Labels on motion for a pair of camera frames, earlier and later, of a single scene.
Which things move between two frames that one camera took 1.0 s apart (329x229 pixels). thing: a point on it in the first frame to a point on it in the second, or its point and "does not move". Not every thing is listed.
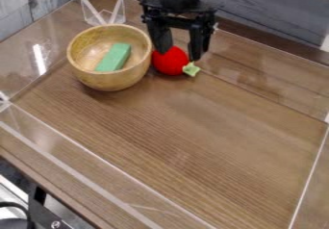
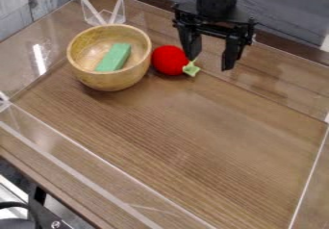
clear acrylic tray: (204, 151) does not move
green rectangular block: (115, 58) does not move
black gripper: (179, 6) to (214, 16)
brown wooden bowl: (87, 46) does not move
